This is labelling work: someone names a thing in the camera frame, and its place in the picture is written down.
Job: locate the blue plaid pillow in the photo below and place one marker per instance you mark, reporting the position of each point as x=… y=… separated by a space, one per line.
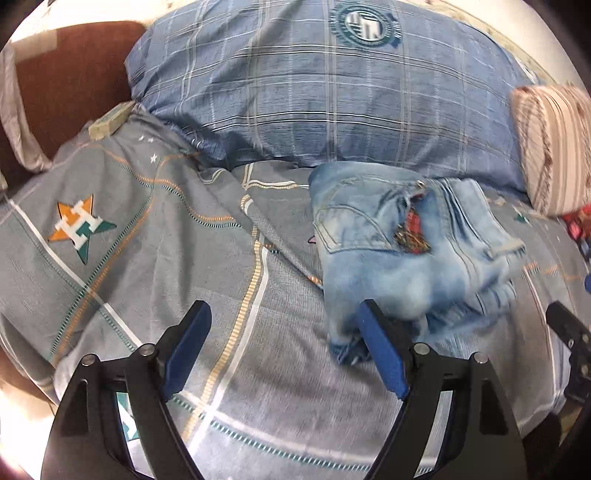
x=314 y=92

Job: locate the grey printed bed sheet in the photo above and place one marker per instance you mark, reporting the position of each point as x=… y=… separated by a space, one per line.
x=161 y=240

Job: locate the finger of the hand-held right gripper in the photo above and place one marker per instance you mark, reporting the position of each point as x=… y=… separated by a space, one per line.
x=568 y=337

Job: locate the light blue denim pants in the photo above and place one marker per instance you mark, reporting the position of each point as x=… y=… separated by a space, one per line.
x=406 y=258

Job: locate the red patterned cloth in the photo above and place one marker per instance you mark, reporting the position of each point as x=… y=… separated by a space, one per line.
x=579 y=233

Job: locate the brown wooden headboard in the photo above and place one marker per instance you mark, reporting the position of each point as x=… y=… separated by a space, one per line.
x=83 y=74

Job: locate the small grey-green box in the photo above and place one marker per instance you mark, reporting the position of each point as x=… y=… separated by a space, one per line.
x=111 y=122

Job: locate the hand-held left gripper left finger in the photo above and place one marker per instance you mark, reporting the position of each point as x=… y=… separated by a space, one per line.
x=189 y=344

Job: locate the grey hanging cloth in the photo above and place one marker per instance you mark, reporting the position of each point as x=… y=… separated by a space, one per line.
x=18 y=120

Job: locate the beige striped pillow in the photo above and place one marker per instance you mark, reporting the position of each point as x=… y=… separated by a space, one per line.
x=554 y=147

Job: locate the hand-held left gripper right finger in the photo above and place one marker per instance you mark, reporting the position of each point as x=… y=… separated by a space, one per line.
x=383 y=350

